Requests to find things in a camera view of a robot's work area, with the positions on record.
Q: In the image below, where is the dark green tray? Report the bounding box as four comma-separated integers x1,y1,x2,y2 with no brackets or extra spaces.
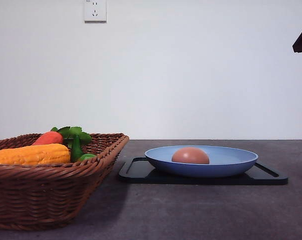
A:
118,157,288,186

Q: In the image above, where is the yellow toy corn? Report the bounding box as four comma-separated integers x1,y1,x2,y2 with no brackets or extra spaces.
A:
0,143,70,165

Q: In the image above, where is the brown wicker basket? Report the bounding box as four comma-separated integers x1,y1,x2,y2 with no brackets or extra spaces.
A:
0,132,129,231

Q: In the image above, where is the white wall socket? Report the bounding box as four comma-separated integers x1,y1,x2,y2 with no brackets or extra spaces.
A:
84,0,107,24

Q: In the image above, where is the brown egg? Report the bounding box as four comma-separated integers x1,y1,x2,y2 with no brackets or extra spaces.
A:
171,147,209,164

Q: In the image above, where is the green toy pepper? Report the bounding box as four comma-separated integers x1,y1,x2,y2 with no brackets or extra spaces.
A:
51,126,96,162

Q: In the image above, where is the orange toy carrot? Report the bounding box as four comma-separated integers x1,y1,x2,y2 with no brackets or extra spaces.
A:
32,131,63,146

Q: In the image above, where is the light blue plate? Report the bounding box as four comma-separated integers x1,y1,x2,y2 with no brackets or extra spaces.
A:
145,145,258,178

